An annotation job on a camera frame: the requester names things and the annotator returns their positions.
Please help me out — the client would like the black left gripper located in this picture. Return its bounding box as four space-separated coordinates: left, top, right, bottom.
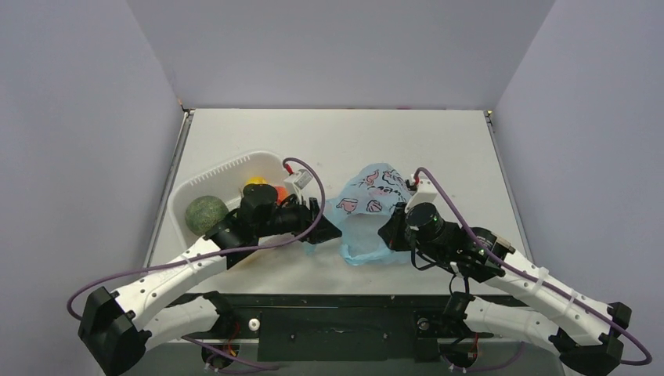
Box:
255 193 341 244

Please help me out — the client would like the light blue printed plastic bag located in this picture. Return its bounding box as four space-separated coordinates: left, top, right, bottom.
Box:
324 163 412 266

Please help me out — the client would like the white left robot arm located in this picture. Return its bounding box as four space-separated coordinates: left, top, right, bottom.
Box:
78 184 341 375

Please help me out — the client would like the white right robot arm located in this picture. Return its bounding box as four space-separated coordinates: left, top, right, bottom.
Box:
377 203 631 375

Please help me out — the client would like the orange fake peach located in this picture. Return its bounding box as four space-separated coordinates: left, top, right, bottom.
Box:
274 186 289 204

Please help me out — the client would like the yellow fake lemon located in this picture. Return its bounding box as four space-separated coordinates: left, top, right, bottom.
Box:
244 176 269 186

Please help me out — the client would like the green fake melon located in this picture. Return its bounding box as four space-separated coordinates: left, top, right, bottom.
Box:
185 195 229 236

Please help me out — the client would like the white plastic basket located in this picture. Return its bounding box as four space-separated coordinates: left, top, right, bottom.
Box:
167 150 287 250

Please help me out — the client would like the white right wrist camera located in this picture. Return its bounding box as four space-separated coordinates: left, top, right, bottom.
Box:
405 178 438 212

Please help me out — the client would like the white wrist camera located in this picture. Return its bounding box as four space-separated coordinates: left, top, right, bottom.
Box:
405 178 438 212
283 169 313 195

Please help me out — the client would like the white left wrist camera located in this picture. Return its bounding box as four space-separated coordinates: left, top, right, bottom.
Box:
283 169 313 195

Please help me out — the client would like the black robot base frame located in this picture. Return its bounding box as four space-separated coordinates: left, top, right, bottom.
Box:
146 291 475 363

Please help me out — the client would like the aluminium table edge rail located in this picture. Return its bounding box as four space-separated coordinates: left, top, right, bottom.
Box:
485 110 543 299

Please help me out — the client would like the left aluminium table rail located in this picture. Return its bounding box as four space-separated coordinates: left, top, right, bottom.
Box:
142 109 196 267

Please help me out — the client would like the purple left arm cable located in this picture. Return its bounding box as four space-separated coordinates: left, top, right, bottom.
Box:
66 157 327 374

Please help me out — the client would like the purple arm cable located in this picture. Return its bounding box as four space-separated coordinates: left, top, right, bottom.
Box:
66 157 327 374
412 167 654 367

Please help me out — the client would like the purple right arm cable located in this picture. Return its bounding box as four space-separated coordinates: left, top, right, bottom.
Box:
412 167 654 367

